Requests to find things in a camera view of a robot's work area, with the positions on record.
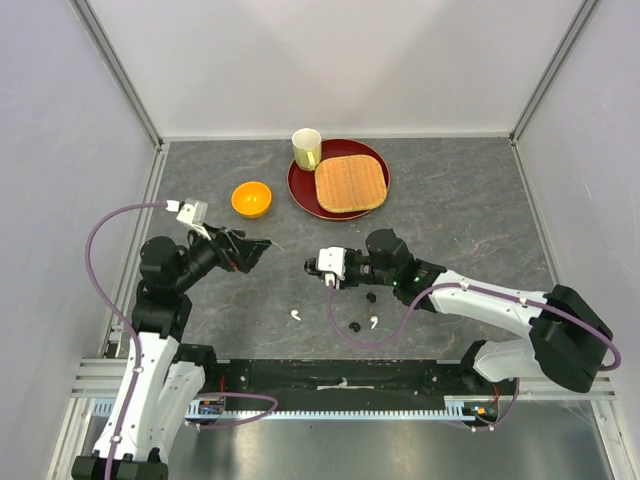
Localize aluminium frame rail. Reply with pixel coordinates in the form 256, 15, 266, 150
69, 0, 165, 149
508, 0, 604, 146

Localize orange bowl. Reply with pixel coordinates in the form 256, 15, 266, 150
231, 181, 272, 219

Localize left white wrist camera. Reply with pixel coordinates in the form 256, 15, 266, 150
176, 199, 211, 240

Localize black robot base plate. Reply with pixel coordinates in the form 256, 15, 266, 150
200, 359, 513, 412

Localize woven bamboo square tray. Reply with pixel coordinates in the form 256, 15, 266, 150
314, 154, 388, 213

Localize slotted cable duct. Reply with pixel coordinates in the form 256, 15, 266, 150
185, 398, 498, 422

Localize aluminium frame rail left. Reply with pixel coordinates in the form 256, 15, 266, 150
69, 0, 165, 149

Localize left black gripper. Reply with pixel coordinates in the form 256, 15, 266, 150
173, 221, 270, 291

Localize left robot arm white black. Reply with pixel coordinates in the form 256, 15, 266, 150
71, 227, 272, 479

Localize dark red round tray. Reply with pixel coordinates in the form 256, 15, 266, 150
287, 139, 391, 221

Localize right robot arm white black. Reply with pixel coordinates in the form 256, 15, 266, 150
304, 229, 622, 394

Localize aluminium frame rail right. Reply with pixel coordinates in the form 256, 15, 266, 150
508, 0, 604, 146

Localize cream ceramic mug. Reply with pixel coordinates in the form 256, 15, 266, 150
291, 128, 322, 172

